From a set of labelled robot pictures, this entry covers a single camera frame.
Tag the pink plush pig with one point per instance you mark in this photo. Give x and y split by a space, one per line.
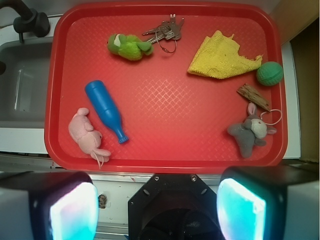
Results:
87 138

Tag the red plastic tray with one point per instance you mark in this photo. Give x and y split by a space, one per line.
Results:
176 122

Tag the brown wood piece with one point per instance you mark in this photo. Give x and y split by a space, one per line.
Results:
253 95

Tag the green ball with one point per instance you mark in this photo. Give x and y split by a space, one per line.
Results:
270 73

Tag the green plush frog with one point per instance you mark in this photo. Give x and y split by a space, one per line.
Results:
129 46

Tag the blue plastic bottle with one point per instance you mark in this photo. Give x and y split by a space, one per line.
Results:
106 108

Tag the grey sink basin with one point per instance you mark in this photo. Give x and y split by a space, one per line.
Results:
24 83

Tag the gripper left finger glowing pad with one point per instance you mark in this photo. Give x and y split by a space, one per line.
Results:
48 206

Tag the silver keys on ring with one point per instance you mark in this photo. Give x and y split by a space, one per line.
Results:
169 30

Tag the black faucet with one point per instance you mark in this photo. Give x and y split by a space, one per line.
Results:
29 19

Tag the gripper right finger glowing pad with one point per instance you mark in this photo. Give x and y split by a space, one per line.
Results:
269 203

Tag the grey plush bunny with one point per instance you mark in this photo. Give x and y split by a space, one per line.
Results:
252 131

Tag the yellow cloth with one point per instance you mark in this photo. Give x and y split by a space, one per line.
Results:
218 57

